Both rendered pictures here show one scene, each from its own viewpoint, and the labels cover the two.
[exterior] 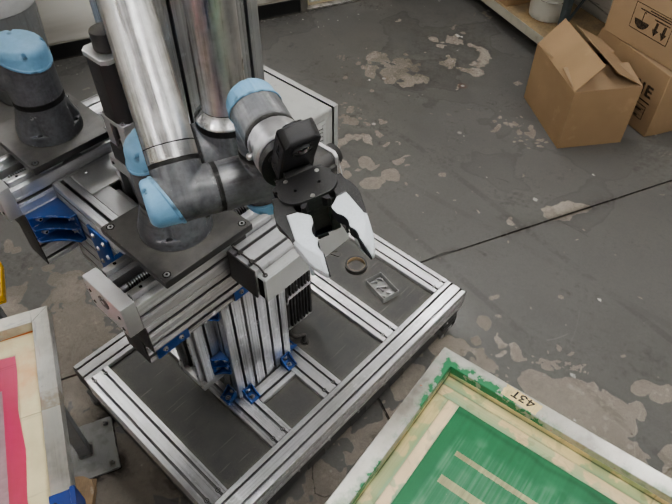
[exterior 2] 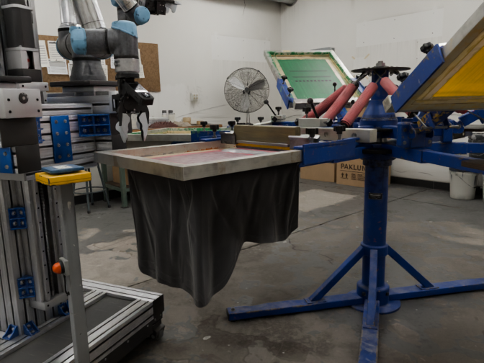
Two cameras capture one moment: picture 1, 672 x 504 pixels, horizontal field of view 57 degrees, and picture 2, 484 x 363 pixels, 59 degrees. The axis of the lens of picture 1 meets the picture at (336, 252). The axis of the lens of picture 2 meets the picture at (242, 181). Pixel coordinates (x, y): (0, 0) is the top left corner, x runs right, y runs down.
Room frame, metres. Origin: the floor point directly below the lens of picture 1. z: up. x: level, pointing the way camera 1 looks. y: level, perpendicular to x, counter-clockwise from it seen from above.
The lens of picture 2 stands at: (0.89, 2.33, 1.15)
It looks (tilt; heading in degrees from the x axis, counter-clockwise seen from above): 11 degrees down; 252
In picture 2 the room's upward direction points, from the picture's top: 1 degrees counter-clockwise
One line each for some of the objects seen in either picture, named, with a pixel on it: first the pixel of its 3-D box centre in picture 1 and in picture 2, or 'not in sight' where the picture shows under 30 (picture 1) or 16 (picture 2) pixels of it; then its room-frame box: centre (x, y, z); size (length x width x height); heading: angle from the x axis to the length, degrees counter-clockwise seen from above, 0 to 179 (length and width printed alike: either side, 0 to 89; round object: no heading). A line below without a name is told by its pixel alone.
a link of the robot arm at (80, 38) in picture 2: not in sight; (92, 42); (0.88, 0.89, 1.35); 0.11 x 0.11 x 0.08; 77
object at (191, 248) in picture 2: not in sight; (163, 228); (0.71, 0.92, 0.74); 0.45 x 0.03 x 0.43; 113
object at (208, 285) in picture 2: not in sight; (255, 225); (0.41, 1.02, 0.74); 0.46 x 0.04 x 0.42; 23
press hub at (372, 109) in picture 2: not in sight; (376, 187); (-0.53, 0.40, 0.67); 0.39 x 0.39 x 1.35
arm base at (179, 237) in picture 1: (171, 207); (87, 70); (0.91, 0.33, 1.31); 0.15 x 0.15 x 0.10
